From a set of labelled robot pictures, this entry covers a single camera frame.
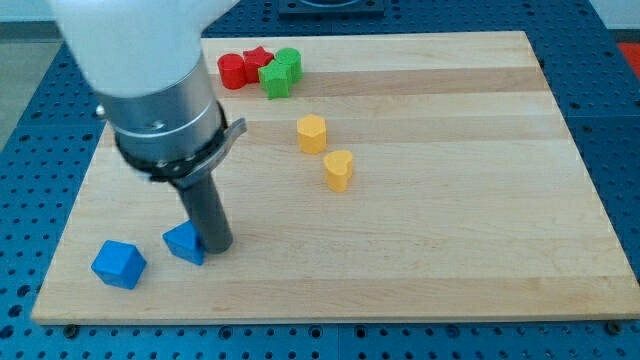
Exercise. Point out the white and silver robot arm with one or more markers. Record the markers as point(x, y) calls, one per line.
point(145, 63)

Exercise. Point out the yellow heart block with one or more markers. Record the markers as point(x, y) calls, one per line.
point(338, 170)

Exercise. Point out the blue triangle block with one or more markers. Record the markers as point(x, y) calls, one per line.
point(183, 241)

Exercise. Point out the yellow hexagon block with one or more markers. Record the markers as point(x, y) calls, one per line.
point(312, 134)

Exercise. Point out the wooden board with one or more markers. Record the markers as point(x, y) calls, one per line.
point(469, 200)

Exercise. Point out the green star block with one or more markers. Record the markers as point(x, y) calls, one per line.
point(275, 80)

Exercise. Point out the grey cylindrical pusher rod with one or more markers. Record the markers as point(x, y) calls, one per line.
point(206, 212)

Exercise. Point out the green cylinder block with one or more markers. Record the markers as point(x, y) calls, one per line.
point(292, 59)

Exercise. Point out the red star block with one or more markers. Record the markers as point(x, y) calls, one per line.
point(254, 59)

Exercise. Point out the red cylinder block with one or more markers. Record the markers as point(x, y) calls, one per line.
point(231, 68)

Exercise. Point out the blue cube block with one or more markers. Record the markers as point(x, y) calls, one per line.
point(119, 264)

